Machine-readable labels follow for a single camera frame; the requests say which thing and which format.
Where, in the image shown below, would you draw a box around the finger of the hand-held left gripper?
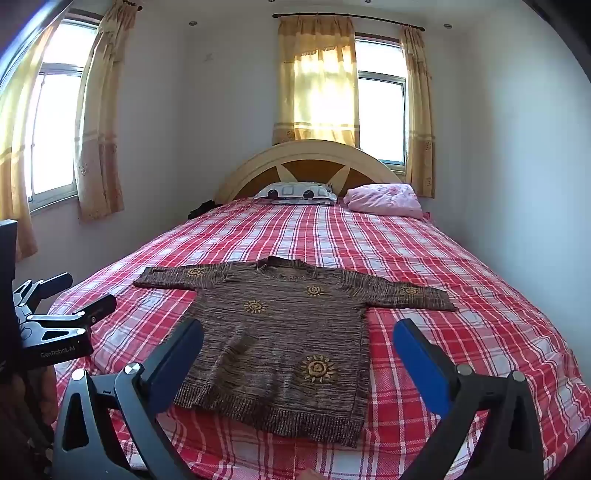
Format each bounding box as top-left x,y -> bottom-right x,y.
13,272 -> 74,311
25,294 -> 117,331

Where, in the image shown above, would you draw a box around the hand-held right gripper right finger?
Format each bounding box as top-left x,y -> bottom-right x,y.
392,318 -> 546,480

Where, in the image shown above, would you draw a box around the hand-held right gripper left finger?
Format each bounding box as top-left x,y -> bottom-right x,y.
50,318 -> 205,480

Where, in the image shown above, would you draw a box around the brown knitted sweater sun motifs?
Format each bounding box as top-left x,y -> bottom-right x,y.
133,256 -> 459,448

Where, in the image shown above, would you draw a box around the person's left forearm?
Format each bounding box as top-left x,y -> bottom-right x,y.
0,367 -> 58,462

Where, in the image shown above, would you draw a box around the bed with red plaid sheet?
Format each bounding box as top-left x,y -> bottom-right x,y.
48,196 -> 591,480

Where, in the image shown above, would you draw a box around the dark cloth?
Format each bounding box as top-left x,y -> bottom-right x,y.
187,200 -> 218,220

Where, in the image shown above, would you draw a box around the side window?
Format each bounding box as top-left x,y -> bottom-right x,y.
28,18 -> 100,204

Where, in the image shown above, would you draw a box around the pink pillow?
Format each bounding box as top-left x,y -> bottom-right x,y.
342,183 -> 424,220

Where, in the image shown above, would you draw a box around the white patterned pillow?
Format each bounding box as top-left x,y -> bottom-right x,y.
254,181 -> 339,205

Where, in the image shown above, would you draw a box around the cream wooden headboard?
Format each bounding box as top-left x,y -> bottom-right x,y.
216,140 -> 407,205

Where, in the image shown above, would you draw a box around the narrow yellow curtain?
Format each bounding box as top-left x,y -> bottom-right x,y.
399,25 -> 435,199

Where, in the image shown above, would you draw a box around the window behind headboard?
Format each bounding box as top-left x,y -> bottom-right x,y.
355,37 -> 409,168

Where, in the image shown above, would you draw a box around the wide yellow curtain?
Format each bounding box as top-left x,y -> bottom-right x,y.
272,18 -> 360,147

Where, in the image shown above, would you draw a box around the dark curtain rod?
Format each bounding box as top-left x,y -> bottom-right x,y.
272,13 -> 424,31

